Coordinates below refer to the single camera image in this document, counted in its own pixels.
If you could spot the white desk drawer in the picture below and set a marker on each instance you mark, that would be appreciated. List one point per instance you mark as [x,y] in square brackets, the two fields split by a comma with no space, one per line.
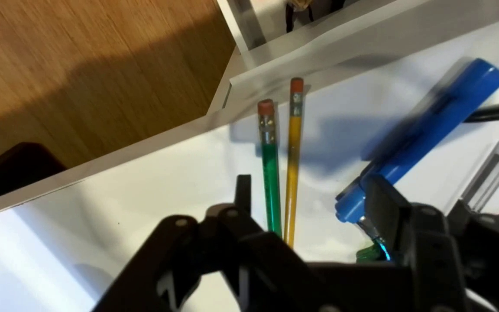
[359,36]

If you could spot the yellow pencil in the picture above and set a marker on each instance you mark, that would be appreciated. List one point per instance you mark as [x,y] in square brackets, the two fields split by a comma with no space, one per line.
[293,156]

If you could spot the blue marker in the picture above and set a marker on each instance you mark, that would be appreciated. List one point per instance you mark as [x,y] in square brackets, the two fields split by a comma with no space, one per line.
[452,104]

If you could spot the green pencil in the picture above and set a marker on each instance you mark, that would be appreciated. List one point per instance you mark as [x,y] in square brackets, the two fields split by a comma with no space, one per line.
[270,163]

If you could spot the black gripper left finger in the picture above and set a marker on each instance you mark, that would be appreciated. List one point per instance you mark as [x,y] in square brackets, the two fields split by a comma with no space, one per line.
[262,272]

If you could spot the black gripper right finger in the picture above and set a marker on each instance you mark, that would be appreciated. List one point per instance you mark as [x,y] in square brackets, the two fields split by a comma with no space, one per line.
[445,255]

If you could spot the black pen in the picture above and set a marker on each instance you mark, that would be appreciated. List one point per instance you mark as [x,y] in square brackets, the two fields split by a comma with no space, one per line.
[494,111]

